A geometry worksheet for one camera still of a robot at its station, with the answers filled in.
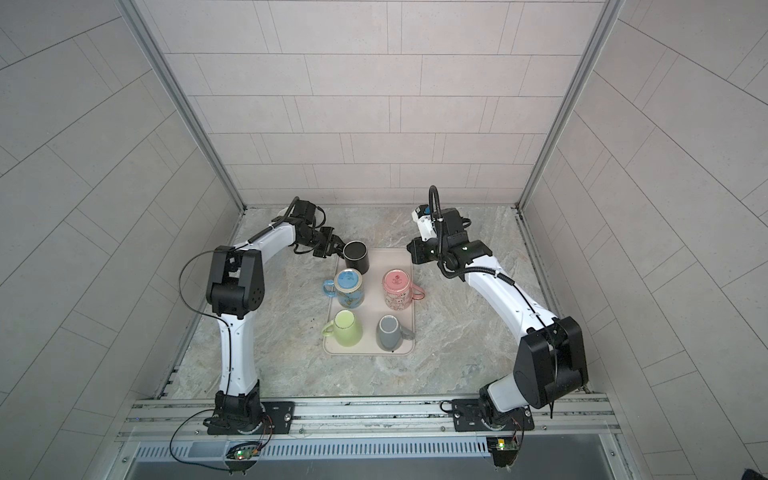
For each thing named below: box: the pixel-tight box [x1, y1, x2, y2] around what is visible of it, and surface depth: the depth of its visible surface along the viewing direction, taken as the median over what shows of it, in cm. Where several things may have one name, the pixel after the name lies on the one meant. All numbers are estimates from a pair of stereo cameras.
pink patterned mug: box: [382, 268, 425, 311], surface depth 86 cm
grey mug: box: [376, 314, 416, 352], surface depth 79 cm
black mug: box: [342, 240, 370, 275], surface depth 95 cm
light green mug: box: [321, 309, 363, 348], surface depth 80 cm
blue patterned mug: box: [322, 268, 365, 309], surface depth 86 cm
